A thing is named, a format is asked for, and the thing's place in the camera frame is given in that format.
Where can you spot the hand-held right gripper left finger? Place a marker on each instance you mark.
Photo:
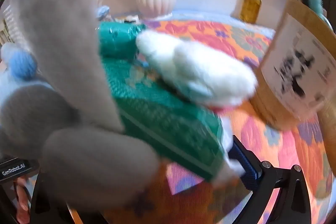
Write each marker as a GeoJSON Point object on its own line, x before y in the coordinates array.
{"type": "Point", "coordinates": [39, 203]}

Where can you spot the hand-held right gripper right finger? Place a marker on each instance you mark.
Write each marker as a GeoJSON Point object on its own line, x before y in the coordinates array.
{"type": "Point", "coordinates": [245, 161]}

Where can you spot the wooden bucket with white label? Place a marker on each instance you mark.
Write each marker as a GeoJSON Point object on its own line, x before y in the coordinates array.
{"type": "Point", "coordinates": [270, 108]}

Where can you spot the white plush toy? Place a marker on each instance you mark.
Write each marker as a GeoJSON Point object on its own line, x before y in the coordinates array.
{"type": "Point", "coordinates": [197, 74]}

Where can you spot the green plastic packet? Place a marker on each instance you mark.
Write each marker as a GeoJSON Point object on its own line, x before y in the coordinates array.
{"type": "Point", "coordinates": [157, 113]}

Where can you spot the grey plush toy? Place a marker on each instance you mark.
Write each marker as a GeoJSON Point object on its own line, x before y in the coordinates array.
{"type": "Point", "coordinates": [60, 29]}

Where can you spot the person's left hand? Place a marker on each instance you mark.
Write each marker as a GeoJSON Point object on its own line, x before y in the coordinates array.
{"type": "Point", "coordinates": [22, 203]}

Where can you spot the floral woven cloth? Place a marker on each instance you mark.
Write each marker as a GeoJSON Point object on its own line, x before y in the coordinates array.
{"type": "Point", "coordinates": [262, 150]}

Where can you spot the yellow glass bottle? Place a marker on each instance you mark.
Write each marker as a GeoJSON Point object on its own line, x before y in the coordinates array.
{"type": "Point", "coordinates": [250, 6]}

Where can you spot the small light blue object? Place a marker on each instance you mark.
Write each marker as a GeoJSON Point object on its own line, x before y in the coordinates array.
{"type": "Point", "coordinates": [103, 12]}

